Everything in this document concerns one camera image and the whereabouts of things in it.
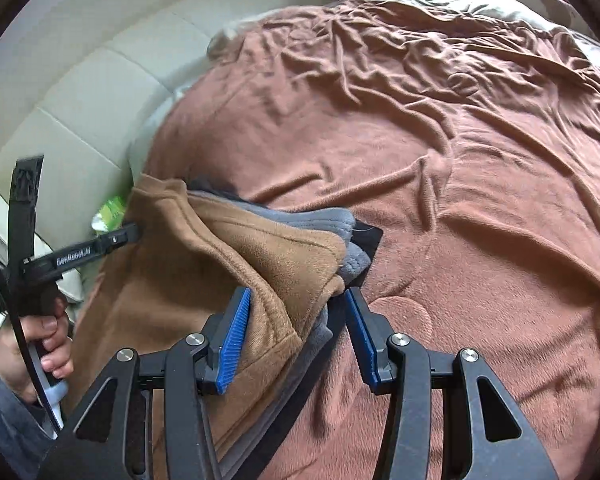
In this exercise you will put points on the brown blanket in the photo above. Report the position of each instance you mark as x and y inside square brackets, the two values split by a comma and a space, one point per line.
[455, 185]

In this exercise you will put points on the person's left hand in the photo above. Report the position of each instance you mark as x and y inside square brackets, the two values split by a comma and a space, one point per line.
[15, 355]

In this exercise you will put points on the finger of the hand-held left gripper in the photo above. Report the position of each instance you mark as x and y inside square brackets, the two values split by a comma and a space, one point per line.
[80, 255]
[26, 210]

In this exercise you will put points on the person's left forearm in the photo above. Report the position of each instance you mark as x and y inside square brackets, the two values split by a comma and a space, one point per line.
[5, 430]

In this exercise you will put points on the green packet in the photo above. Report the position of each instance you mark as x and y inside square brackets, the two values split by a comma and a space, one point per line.
[109, 214]

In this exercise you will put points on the tan printed T-shirt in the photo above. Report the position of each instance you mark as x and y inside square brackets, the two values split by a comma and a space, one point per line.
[190, 270]

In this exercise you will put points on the grey folded clothes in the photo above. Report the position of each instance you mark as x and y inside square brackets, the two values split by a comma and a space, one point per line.
[325, 225]

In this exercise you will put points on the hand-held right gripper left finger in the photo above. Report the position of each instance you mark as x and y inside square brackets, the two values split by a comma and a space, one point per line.
[235, 340]

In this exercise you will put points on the white pillow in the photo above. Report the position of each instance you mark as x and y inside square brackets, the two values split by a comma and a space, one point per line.
[155, 130]

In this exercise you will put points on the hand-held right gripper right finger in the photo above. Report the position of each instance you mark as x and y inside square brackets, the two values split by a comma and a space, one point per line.
[360, 340]

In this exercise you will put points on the cream padded headboard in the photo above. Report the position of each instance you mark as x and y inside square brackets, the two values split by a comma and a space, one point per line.
[105, 60]

